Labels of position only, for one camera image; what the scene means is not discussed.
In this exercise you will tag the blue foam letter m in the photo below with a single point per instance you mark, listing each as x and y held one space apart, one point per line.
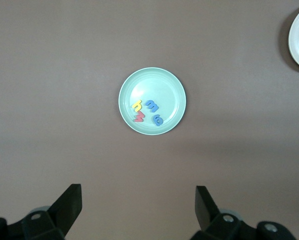
152 106

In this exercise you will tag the brown table cover mat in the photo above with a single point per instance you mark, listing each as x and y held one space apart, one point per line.
64 100

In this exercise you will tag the pink foam letter w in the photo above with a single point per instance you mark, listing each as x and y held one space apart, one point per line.
139 117

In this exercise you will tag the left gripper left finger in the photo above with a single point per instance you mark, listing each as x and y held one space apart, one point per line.
64 212

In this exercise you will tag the yellow foam letter h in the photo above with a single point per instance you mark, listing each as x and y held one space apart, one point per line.
136 106

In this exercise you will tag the green plate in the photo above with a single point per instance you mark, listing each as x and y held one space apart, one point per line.
159 85

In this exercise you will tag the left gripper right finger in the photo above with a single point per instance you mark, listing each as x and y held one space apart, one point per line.
209 215

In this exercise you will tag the blue foam letter a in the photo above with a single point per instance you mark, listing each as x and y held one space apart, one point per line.
157 121

